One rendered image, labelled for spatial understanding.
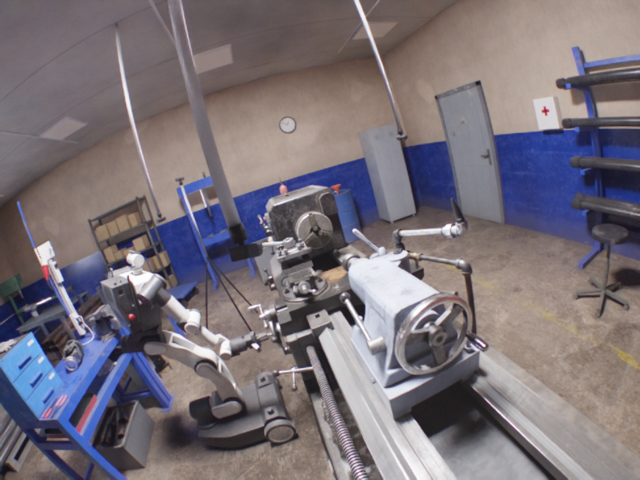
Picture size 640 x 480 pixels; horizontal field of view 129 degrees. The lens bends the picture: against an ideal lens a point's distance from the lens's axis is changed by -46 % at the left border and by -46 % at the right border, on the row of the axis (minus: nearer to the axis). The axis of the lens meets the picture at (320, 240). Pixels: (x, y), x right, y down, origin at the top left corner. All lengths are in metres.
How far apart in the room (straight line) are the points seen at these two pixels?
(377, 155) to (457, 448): 4.95
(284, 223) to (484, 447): 1.84
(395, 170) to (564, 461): 5.22
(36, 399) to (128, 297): 0.92
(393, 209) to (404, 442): 4.97
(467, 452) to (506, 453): 0.12
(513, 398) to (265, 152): 5.16
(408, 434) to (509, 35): 3.99
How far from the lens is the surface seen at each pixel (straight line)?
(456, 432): 0.97
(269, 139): 5.42
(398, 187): 5.52
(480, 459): 0.93
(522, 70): 3.95
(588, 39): 3.54
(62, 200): 6.87
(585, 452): 0.86
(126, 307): 1.59
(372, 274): 0.92
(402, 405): 0.84
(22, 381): 1.94
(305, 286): 1.33
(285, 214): 2.10
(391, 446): 0.81
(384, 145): 5.42
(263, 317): 1.52
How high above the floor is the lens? 1.55
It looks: 16 degrees down
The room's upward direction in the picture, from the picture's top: 17 degrees counter-clockwise
